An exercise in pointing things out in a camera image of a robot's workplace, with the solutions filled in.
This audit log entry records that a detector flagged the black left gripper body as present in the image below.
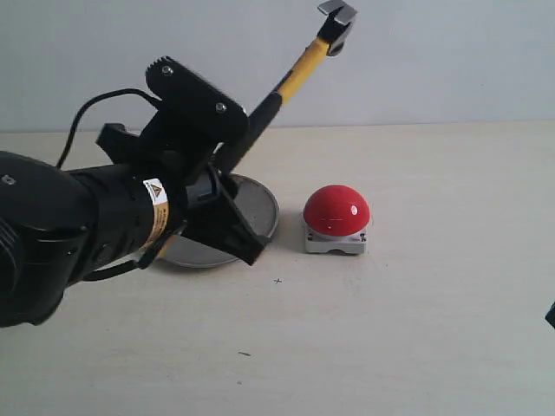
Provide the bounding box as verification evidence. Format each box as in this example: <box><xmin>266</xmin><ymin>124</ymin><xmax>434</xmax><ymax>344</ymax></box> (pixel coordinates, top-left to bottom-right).
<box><xmin>129</xmin><ymin>164</ymin><xmax>223</xmax><ymax>251</ymax></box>

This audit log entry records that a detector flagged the round steel plate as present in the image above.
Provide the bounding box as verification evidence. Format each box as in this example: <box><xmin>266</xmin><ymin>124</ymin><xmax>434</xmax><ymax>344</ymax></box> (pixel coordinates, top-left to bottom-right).
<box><xmin>160</xmin><ymin>173</ymin><xmax>279</xmax><ymax>269</ymax></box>

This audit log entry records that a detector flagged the yellow black claw hammer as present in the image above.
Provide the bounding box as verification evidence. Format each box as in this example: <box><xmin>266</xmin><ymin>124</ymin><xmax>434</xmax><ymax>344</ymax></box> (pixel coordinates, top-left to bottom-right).
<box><xmin>155</xmin><ymin>0</ymin><xmax>359</xmax><ymax>261</ymax></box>

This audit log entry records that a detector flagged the red dome push button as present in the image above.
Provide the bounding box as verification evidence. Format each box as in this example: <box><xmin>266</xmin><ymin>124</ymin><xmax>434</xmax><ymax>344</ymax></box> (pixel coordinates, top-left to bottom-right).
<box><xmin>302</xmin><ymin>185</ymin><xmax>372</xmax><ymax>256</ymax></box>

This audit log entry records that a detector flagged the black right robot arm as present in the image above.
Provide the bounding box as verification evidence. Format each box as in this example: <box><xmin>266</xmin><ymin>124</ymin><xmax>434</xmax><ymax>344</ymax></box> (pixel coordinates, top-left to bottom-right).
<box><xmin>545</xmin><ymin>303</ymin><xmax>555</xmax><ymax>328</ymax></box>

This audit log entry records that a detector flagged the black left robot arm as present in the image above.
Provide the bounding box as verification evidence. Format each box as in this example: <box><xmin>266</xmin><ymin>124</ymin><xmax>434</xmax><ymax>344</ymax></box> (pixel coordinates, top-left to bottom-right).
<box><xmin>1</xmin><ymin>124</ymin><xmax>268</xmax><ymax>328</ymax></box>

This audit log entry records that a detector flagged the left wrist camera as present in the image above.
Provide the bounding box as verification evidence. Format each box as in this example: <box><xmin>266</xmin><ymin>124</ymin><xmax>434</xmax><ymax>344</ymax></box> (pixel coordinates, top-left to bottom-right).
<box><xmin>138</xmin><ymin>56</ymin><xmax>249</xmax><ymax>185</ymax></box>

